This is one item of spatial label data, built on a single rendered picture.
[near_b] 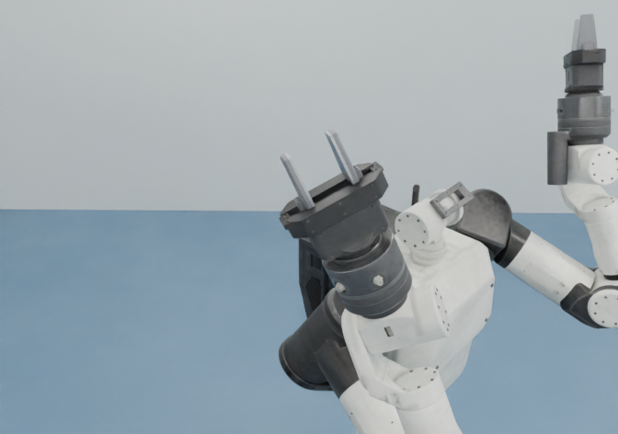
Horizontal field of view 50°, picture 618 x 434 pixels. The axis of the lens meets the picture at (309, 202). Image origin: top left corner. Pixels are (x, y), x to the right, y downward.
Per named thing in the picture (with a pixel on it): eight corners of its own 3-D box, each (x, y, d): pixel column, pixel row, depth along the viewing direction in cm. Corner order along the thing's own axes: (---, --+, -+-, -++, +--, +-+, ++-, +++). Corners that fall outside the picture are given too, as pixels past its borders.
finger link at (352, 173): (322, 130, 71) (343, 177, 73) (331, 138, 68) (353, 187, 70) (335, 122, 71) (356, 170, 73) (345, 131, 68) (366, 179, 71)
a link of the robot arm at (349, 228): (269, 203, 75) (311, 281, 81) (291, 238, 67) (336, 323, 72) (365, 152, 76) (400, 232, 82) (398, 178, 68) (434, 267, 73)
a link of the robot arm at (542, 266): (602, 350, 122) (498, 280, 125) (603, 316, 133) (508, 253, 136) (645, 308, 116) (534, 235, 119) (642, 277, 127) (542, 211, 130)
